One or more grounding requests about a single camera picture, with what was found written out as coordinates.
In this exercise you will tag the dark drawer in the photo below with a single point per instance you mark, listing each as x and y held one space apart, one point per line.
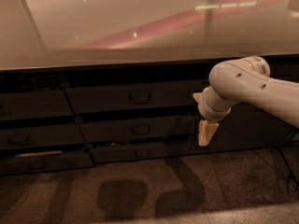
43 136
141 151
46 163
138 128
132 96
33 105

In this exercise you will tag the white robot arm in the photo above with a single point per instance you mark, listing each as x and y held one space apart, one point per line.
244 80

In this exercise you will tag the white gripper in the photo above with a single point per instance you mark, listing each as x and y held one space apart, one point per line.
206 108

